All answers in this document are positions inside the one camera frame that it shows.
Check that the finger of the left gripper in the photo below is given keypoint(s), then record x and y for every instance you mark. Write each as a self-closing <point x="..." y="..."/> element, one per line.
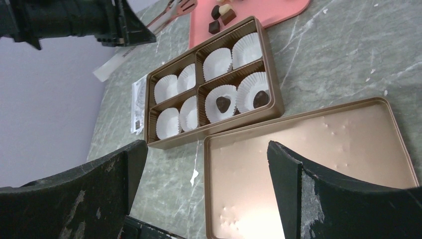
<point x="128" y="28"/>

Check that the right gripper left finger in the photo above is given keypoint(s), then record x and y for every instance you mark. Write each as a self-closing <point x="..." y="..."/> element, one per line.
<point x="90" y="201"/>

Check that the rose gold tongs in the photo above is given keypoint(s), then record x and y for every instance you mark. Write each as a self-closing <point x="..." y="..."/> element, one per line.
<point x="173" y="10"/>

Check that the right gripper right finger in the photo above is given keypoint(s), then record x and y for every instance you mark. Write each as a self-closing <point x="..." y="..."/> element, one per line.
<point x="316" y="202"/>

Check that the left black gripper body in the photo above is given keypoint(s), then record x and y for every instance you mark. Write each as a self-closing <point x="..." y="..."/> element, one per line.
<point x="32" y="20"/>

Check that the white paper cup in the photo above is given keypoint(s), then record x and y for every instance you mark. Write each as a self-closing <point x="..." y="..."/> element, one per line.
<point x="188" y="114"/>
<point x="186" y="79"/>
<point x="248" y="88"/>
<point x="218" y="62"/>
<point x="168" y="123"/>
<point x="246" y="50"/>
<point x="212" y="112"/>
<point x="166" y="88"/>

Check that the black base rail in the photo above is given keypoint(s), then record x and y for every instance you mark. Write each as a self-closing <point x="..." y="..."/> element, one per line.
<point x="136" y="229"/>

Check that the white paper leaflet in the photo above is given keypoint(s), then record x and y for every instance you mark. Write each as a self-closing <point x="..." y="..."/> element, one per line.
<point x="138" y="105"/>

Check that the dark heart chocolate piece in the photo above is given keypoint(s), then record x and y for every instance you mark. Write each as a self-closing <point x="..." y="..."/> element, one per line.
<point x="223" y="103"/>

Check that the brown chocolate piece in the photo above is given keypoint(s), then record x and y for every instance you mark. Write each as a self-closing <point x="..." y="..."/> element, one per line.
<point x="229" y="16"/>

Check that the brown chocolate box tray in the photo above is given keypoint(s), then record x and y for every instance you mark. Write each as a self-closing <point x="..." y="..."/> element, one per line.
<point x="202" y="88"/>

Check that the gold box lid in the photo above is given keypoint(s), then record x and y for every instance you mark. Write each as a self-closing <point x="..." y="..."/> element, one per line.
<point x="360" y="139"/>

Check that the pink plastic tray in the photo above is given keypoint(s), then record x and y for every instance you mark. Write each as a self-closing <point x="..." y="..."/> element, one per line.
<point x="268" y="12"/>

